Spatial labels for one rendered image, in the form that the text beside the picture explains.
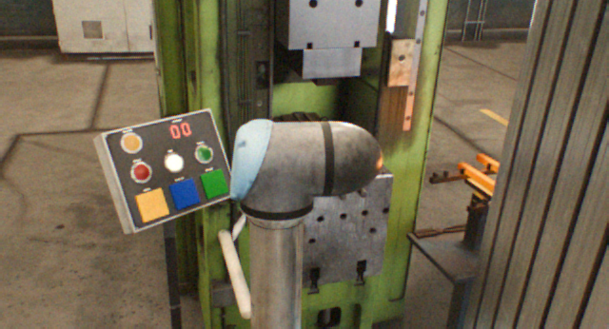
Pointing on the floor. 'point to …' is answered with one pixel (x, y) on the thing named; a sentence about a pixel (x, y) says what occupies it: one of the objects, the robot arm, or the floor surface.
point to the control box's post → (172, 272)
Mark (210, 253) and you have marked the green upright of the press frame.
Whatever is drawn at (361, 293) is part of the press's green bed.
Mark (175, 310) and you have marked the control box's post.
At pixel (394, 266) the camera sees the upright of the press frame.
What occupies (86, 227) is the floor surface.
